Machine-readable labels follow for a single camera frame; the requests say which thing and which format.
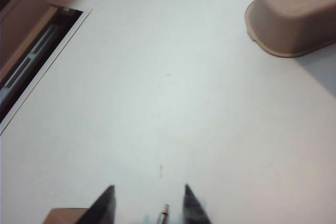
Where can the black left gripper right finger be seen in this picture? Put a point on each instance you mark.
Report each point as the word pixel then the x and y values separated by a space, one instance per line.
pixel 193 208

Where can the long brown cardboard box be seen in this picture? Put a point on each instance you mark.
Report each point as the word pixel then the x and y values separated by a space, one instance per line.
pixel 64 216

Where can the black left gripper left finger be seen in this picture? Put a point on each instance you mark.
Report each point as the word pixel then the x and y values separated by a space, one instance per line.
pixel 102 208

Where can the beige pulp tray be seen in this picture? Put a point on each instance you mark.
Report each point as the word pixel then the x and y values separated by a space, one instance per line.
pixel 294 16

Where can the grey socket strip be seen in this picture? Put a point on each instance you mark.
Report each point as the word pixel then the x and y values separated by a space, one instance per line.
pixel 23 69

